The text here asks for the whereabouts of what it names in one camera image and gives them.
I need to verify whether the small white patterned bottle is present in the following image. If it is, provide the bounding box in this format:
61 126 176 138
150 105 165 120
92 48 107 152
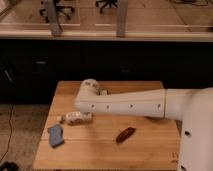
57 112 92 125

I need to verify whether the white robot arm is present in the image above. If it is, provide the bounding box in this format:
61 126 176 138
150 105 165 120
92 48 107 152
75 79 213 171

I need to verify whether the brown chocolate bar wrapper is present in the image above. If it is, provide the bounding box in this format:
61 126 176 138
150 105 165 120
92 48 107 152
116 127 135 144

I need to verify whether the black office chair right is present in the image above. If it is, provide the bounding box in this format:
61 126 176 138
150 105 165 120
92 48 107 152
95 0 118 13

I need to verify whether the black office chair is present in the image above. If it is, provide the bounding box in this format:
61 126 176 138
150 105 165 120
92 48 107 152
39 0 75 23
95 0 118 13

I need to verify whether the black office chair left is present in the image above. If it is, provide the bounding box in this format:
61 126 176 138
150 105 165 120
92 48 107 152
39 0 75 23

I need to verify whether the grey metal post left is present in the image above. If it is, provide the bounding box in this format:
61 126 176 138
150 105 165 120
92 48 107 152
44 0 62 36

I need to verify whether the grey metal post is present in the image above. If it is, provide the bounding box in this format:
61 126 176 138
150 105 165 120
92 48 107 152
44 0 62 36
116 0 128 37

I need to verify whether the grey metal post right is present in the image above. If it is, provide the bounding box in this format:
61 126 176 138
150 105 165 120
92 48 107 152
116 0 128 37

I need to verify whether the black cable on floor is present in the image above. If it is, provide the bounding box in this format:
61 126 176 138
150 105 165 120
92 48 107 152
0 103 15 163

